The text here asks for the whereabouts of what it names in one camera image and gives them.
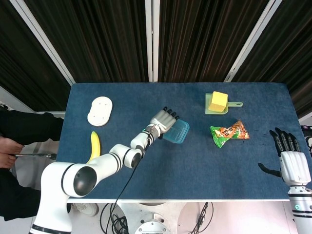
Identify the bystander bare hand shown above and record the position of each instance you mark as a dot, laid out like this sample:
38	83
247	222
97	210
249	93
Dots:
9	151

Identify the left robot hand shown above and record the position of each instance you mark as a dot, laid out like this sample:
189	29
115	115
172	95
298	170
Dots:
163	120

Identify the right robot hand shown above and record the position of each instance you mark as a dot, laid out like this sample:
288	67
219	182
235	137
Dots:
296	170

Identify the blue plastic lid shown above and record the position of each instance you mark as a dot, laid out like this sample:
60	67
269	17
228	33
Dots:
179	129

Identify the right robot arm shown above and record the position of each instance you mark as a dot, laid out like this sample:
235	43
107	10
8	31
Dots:
302	209

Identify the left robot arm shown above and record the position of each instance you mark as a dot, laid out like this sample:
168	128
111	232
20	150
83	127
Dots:
56	185

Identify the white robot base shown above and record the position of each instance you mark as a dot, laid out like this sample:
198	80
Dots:
152	219

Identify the metal rod tool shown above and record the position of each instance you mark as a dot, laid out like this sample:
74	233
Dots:
36	155

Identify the white device with purple sticker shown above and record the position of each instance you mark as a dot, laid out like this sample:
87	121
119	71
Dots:
307	141

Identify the person in black clothes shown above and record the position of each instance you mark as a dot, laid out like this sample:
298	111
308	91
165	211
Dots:
29	124

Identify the yellow sponge cube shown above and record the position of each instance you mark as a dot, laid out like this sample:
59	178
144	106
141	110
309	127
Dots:
217	101

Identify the blue table cloth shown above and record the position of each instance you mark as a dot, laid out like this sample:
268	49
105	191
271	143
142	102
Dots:
195	175

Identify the white oval board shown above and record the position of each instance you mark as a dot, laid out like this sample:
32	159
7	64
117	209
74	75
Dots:
100	111

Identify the green orange snack bag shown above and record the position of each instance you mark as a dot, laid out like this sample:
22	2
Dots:
228	134

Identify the yellow banana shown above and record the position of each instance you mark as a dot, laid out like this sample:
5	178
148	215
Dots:
95	146

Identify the light green dustpan tray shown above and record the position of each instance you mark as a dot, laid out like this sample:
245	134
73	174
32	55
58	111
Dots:
235	104

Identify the white sneaker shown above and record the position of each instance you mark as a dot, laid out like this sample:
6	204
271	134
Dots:
85	208

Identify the dark pleated curtain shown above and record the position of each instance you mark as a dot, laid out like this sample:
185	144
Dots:
97	36

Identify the white frame post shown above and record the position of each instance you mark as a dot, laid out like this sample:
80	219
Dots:
152	39
251	41
46	41

